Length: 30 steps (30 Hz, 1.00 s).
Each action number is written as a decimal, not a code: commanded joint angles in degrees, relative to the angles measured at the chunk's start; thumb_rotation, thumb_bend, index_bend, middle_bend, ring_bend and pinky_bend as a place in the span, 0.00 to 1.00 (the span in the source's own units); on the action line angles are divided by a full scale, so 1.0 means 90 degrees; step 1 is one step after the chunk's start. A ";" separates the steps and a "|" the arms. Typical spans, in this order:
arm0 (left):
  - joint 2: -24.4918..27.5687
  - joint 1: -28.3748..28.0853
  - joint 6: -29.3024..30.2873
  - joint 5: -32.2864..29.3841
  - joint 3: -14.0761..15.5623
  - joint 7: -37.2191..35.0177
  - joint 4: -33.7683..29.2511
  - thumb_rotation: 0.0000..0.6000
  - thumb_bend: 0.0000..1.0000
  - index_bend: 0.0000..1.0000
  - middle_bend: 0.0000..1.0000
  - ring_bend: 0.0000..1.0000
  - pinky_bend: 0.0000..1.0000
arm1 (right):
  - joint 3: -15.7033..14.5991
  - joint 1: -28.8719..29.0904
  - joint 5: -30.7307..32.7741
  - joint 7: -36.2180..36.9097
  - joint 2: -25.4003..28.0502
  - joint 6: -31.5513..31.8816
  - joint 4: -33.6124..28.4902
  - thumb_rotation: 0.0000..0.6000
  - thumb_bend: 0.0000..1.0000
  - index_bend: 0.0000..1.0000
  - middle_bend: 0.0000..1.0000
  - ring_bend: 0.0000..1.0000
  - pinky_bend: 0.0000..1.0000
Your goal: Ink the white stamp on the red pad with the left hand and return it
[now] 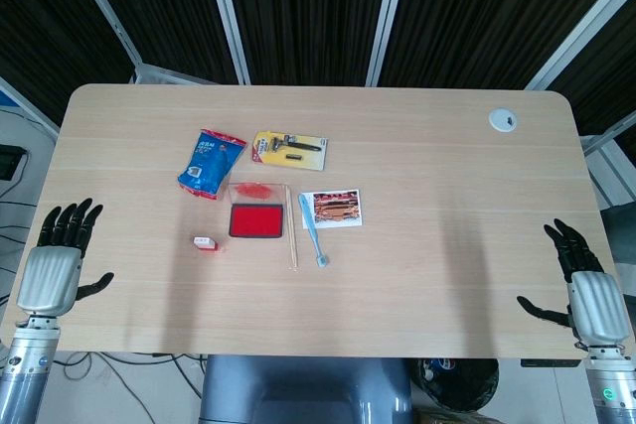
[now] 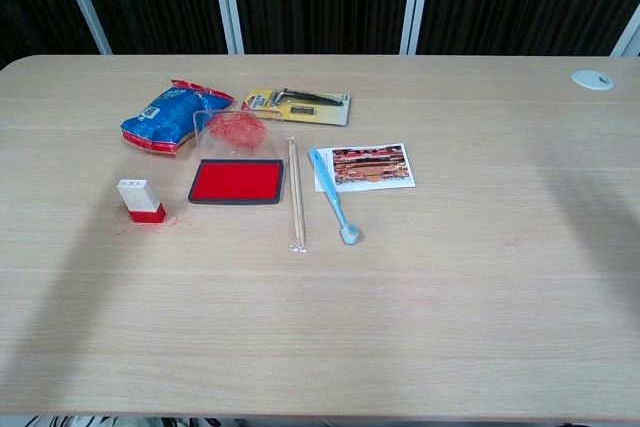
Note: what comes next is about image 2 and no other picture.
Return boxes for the white and red stamp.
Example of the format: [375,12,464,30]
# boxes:
[116,177,167,225]

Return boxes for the light blue toothbrush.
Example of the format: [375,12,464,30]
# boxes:
[307,146,363,246]

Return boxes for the wrapped wooden chopsticks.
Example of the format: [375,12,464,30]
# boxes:
[285,136,308,255]

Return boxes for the photo postcard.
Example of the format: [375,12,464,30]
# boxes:
[313,142,418,194]

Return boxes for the yellow razor blister pack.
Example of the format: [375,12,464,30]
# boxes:
[240,87,352,127]

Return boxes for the clear ink pad lid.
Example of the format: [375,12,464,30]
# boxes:
[191,108,285,164]

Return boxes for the blue snack bag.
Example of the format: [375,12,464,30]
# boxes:
[119,78,237,155]

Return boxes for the red ink pad dark frame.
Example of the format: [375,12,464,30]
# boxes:
[187,158,285,207]

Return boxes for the white desk cable grommet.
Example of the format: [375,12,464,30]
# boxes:
[570,68,615,92]

